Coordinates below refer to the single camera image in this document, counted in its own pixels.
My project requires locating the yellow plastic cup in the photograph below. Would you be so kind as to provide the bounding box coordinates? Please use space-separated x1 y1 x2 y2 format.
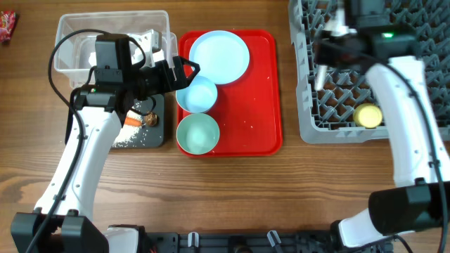
353 103 383 129

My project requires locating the mint green bowl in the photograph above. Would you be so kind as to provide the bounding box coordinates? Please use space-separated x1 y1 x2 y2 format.
176 113 220 155

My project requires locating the red snack wrapper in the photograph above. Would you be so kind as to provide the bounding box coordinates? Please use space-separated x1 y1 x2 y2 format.
0 11 18 43

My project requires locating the light blue plate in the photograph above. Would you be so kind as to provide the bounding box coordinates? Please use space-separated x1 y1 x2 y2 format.
189 30 250 85

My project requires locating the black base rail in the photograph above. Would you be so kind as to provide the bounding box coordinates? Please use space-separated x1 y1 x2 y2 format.
105 231 394 253

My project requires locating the white plastic spoon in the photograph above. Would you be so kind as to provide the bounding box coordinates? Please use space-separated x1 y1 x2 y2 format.
314 65 328 91

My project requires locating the brown food scrap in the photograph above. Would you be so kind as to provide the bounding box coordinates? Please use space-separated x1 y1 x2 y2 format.
143 112 158 127

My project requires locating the light blue rice bowl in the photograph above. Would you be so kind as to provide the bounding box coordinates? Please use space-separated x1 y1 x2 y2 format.
176 76 218 113

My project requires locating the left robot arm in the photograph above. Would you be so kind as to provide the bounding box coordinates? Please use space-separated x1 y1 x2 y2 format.
11 30 193 252

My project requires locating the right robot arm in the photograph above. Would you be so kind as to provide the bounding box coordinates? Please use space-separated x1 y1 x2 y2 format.
314 1 449 252

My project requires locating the black waste tray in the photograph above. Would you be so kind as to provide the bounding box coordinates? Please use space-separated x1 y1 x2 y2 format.
65 86 165 149

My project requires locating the orange carrot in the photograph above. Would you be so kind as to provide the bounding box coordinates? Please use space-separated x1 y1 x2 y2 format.
124 117 143 127

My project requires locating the clear plastic bin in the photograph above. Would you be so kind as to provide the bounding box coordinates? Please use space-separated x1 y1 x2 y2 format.
53 11 178 89

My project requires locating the red serving tray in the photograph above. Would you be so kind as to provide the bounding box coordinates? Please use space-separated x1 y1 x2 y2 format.
177 30 283 157

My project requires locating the white tissue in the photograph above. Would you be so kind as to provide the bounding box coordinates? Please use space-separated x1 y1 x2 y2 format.
131 34 166 70
88 53 96 67

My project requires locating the grey dishwasher rack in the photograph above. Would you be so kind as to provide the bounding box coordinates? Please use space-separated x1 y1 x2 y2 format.
288 0 449 144

